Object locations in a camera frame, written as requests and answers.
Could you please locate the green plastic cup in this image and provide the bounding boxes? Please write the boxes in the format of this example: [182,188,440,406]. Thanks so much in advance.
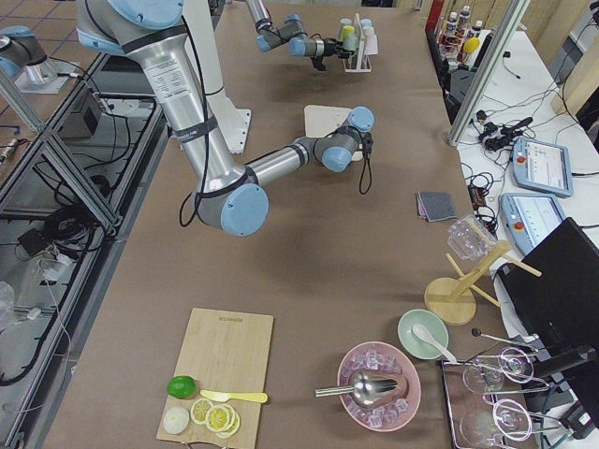
[342,34,360,54]

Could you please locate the upper teach pendant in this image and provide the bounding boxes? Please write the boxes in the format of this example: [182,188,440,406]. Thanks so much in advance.
[512,137,574,197]

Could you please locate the wooden glass stand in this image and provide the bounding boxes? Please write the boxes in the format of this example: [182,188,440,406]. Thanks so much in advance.
[424,239,542,326]

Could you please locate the white cup rack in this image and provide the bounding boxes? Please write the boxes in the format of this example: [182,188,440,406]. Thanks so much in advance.
[343,13,372,73]

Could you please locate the green lime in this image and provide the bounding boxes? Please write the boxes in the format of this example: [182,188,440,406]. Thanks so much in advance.
[167,375,197,399]

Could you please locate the teach pendant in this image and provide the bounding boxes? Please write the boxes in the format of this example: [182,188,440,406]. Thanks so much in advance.
[500,193,566,255]
[512,137,574,197]

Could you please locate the aluminium frame post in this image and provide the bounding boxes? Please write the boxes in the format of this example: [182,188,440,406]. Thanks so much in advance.
[447,0,531,147]

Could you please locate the yellow plastic cup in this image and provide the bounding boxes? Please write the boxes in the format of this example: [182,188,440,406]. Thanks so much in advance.
[340,24,355,40]

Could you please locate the white ceramic spoon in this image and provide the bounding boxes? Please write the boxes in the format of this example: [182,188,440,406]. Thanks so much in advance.
[412,324,458,364]

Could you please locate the lemon slices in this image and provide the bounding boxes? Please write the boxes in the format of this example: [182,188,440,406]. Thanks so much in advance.
[189,398,241,439]

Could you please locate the bamboo cutting board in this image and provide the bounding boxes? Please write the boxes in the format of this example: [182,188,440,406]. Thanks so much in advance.
[156,308,274,448]

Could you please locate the lower wine glass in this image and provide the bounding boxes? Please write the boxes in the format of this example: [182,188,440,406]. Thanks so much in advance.
[460,398,533,448]

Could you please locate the black monitor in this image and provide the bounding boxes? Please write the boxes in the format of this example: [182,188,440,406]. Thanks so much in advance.
[499,218,598,424]

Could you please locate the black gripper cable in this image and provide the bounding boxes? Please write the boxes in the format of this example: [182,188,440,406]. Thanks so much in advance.
[358,152,373,196]

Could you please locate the upper wine glass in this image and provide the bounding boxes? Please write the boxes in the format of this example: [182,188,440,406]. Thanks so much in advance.
[462,347,533,394]

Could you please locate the green ceramic bowl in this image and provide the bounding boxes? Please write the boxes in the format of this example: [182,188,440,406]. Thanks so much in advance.
[397,308,450,360]

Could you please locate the white column mount base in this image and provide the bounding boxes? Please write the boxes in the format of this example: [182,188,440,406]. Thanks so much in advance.
[183,0,252,154]

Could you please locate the metal ice scoop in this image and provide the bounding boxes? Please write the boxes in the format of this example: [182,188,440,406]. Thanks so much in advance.
[314,369,408,409]

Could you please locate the wire wine glass rack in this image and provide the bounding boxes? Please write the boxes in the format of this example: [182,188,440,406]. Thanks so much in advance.
[440,347,562,448]

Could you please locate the cream rabbit tray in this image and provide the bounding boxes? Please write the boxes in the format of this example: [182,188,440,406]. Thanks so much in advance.
[303,105,366,163]

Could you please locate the clear glass mug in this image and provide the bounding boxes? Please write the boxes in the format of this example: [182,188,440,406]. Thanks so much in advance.
[447,214,497,260]

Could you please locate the pink bowl of ice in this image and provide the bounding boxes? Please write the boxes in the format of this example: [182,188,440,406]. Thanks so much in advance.
[337,341,421,432]

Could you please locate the lower teach pendant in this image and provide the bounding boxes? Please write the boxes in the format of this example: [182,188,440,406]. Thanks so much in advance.
[500,193,566,255]

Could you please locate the pink plastic cup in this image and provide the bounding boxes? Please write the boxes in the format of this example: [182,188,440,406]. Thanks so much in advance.
[364,35,378,56]

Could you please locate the grey folded cloth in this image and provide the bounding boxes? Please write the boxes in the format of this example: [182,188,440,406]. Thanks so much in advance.
[416,191,457,223]

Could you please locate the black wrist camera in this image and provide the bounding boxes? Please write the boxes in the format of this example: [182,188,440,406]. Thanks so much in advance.
[311,56,327,71]

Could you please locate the yellow plastic knife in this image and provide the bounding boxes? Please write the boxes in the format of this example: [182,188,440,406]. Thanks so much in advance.
[199,389,269,404]

